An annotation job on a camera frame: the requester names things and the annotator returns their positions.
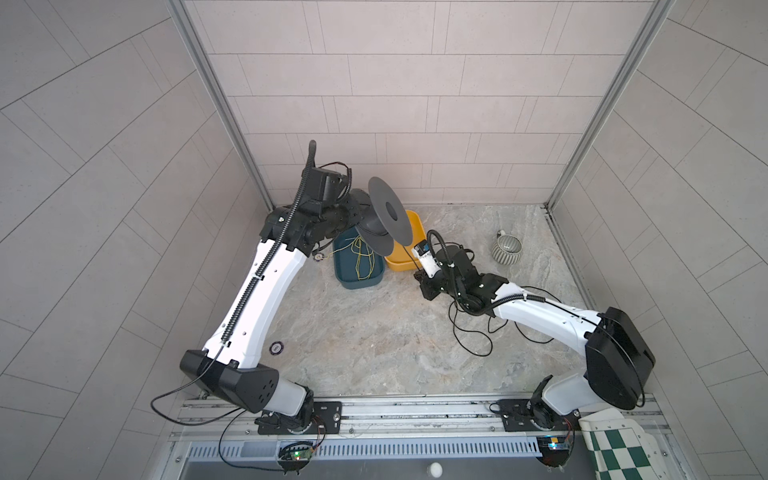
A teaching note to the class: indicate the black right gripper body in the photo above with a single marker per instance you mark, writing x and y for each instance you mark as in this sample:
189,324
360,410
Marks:
437,284

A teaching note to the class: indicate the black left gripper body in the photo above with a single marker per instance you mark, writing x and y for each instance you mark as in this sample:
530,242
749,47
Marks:
337,217

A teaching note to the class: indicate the grey perforated cable spool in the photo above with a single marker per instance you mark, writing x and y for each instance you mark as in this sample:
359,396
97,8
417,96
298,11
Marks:
384,220

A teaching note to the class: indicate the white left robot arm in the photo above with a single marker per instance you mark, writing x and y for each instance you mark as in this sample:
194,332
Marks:
228,366

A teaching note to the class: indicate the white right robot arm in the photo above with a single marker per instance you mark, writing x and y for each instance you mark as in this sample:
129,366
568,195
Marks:
618,360

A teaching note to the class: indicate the yellow plastic bin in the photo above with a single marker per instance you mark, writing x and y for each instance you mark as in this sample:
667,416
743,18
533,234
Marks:
402,258

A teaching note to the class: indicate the teal plastic bin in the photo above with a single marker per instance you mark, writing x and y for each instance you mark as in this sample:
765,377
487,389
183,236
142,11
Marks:
356,265

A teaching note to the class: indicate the striped ceramic mug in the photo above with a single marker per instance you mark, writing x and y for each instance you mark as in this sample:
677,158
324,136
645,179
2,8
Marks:
506,249

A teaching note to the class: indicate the aluminium corner profile left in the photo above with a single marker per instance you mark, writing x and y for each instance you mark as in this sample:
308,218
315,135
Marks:
192,41

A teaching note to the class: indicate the aluminium corner profile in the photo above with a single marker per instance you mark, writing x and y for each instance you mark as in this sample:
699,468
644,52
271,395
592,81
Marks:
644,38
192,41

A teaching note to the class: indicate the small white ball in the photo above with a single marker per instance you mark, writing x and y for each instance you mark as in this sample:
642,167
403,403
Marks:
435,470

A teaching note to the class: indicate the green white checkered cloth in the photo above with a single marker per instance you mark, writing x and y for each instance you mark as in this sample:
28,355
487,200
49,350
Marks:
619,448

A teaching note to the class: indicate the aluminium corner profile right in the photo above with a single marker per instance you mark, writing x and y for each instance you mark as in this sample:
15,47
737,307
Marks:
644,38

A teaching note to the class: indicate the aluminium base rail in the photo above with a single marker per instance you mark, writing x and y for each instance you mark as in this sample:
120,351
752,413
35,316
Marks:
406,427

